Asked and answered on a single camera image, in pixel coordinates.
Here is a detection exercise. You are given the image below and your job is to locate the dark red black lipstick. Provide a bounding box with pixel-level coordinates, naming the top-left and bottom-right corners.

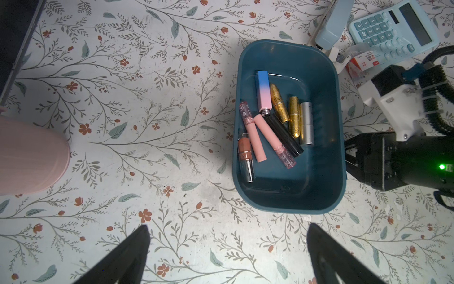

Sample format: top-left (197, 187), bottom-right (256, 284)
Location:
top-left (238, 133), bottom-right (255, 183)

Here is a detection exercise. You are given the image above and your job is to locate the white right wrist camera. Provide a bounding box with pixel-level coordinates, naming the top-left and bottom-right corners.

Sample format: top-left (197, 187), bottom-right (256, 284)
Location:
top-left (358, 65), bottom-right (442, 142)

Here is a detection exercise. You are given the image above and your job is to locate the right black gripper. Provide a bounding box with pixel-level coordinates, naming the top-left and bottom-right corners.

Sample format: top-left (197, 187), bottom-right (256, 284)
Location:
top-left (345, 132), bottom-right (454, 192)

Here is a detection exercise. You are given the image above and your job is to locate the gold lipstick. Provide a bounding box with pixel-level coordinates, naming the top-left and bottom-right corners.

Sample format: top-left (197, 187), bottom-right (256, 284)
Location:
top-left (270, 84), bottom-right (290, 123)
top-left (288, 96), bottom-right (301, 138)

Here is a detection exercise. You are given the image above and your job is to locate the teal plastic storage box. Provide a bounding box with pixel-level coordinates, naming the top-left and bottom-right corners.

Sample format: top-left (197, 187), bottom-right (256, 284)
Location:
top-left (232, 40), bottom-right (346, 215)

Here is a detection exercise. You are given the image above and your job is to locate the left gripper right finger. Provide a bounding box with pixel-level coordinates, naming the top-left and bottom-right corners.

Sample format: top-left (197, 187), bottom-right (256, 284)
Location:
top-left (306, 223), bottom-right (384, 284)

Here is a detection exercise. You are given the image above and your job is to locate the silver clear lipstick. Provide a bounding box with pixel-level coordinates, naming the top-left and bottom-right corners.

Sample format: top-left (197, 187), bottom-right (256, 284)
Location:
top-left (300, 102), bottom-right (314, 146)

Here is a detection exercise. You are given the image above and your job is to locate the light blue calculator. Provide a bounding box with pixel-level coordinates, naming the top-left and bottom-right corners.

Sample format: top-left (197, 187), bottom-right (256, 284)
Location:
top-left (348, 0), bottom-right (439, 68)

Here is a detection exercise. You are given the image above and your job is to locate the clear staples box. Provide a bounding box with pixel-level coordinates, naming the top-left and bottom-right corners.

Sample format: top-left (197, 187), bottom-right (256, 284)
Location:
top-left (345, 43), bottom-right (385, 79)

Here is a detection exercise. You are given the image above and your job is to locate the pink pen holder cup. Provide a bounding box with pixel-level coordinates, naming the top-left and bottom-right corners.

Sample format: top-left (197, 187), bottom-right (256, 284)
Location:
top-left (1, 106), bottom-right (70, 196)

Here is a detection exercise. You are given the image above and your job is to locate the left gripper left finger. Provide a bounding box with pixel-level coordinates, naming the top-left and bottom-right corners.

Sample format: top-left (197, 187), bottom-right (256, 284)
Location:
top-left (76, 225), bottom-right (150, 284)

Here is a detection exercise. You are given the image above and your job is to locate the pink blue lipstick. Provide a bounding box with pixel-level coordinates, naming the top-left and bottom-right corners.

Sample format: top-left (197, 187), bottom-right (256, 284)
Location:
top-left (255, 71), bottom-right (273, 115)

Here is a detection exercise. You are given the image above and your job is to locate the pink lip gloss tube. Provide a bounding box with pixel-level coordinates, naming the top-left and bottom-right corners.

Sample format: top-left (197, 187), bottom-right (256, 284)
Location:
top-left (240, 101), bottom-right (267, 163)

